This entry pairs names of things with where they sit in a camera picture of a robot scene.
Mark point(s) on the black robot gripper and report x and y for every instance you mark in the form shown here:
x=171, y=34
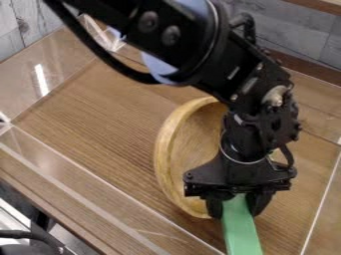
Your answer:
x=222, y=177

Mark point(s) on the green rectangular stick block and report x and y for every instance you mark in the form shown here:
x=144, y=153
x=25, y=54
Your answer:
x=238, y=228

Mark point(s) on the light wooden bowl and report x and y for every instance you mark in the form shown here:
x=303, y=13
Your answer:
x=186, y=145

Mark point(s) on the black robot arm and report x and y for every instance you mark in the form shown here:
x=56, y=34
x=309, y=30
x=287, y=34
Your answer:
x=222, y=145

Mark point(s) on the clear acrylic enclosure wall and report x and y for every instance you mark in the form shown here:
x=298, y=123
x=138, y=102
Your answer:
x=77, y=154

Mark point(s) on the black metal table mount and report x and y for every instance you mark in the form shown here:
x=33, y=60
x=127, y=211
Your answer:
x=25, y=237

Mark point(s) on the clear acrylic corner bracket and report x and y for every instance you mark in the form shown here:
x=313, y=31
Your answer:
x=106, y=35

